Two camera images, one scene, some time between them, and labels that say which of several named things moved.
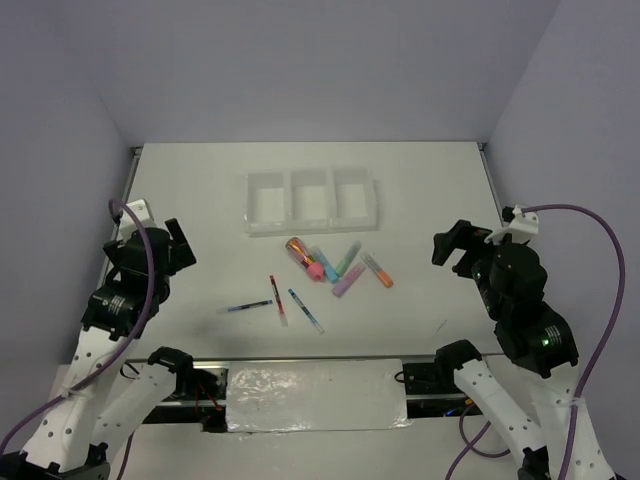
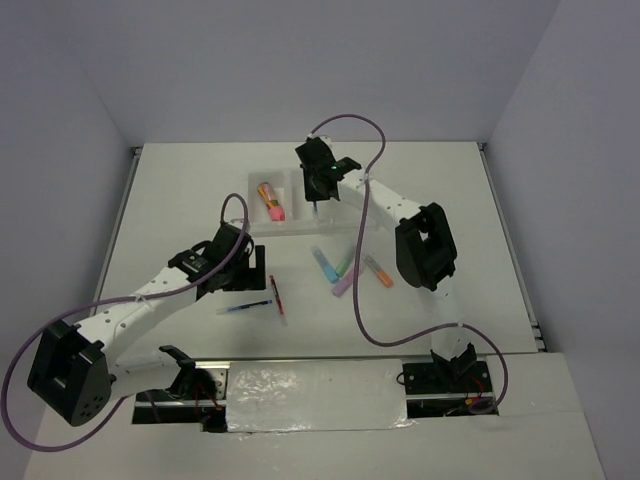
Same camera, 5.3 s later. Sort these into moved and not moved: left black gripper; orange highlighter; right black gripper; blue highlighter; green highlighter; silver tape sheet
Moved: right black gripper; left black gripper; green highlighter
Not moved: orange highlighter; silver tape sheet; blue highlighter
